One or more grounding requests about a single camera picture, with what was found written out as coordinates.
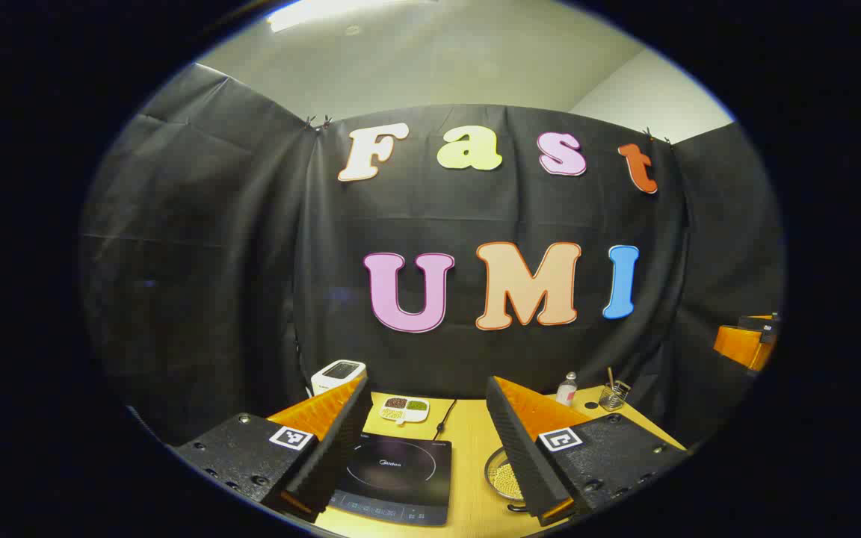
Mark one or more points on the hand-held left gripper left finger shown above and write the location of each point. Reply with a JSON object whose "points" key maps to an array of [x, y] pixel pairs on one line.
{"points": [[333, 456]]}

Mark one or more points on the white bottle with pink label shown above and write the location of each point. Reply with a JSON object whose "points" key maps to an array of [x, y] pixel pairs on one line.
{"points": [[566, 392]]}

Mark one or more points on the white box appliance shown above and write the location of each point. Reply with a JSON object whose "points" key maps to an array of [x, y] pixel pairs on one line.
{"points": [[333, 377]]}

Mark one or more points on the black induction cooktop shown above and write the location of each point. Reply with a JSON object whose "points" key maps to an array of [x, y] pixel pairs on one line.
{"points": [[400, 467]]}

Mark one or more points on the pile of yellow soybeans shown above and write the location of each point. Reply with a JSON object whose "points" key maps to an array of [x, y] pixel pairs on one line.
{"points": [[507, 482]]}

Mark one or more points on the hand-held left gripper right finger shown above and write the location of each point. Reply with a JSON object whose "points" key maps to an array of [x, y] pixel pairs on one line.
{"points": [[524, 463]]}

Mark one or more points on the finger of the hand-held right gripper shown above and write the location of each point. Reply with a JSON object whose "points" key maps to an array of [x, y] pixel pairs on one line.
{"points": [[741, 345]]}

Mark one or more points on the white divided dish of beans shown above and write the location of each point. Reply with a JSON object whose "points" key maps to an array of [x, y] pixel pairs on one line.
{"points": [[404, 412]]}

